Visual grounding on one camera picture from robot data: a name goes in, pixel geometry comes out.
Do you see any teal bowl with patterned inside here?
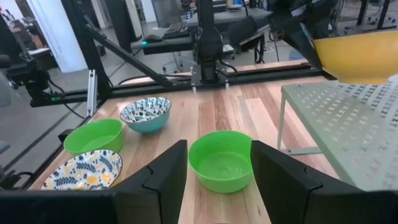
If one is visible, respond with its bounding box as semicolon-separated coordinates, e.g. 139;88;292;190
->
119;96;172;134

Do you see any silver aluminium bracket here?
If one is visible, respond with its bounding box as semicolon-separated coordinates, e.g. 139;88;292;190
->
86;69;98;118

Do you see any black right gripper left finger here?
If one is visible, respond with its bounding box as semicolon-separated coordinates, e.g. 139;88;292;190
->
113;139;188;224

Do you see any yellow bowl with floral inside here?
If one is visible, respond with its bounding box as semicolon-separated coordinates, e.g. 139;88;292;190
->
40;149;124;191
312;29;398;85

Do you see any black keyboard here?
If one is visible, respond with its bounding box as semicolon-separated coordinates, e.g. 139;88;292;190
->
162;21;191;40

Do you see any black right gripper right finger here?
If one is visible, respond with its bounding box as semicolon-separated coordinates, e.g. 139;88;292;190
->
251;140;371;224

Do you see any black computer mouse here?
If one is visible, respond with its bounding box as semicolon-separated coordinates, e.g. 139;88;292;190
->
142;33;164;45

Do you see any black aluminium table frame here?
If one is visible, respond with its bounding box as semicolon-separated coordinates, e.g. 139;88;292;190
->
29;0;338;119

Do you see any black desk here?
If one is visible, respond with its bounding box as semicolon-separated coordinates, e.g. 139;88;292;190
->
130;7;272;56

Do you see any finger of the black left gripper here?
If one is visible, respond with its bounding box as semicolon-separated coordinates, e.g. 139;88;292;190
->
310;12;339;40
272;18;325;71

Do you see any pale green perforated metal shelf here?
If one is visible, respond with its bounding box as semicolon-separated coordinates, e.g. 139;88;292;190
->
276;73;398;192

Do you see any black mounted device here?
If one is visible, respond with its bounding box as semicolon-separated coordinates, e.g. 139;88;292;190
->
0;51;52;105

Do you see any green plastic bowl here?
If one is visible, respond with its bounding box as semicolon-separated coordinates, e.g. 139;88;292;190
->
63;118;124;156
188;129;254;194

